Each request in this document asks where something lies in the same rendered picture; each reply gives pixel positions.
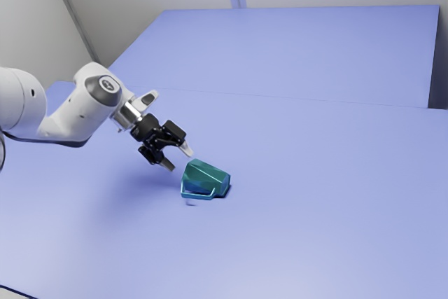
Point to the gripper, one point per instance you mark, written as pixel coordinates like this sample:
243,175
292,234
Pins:
147,130

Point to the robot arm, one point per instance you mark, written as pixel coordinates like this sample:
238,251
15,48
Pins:
70,110

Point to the teal faceted mug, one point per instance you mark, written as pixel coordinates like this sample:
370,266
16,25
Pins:
204,180

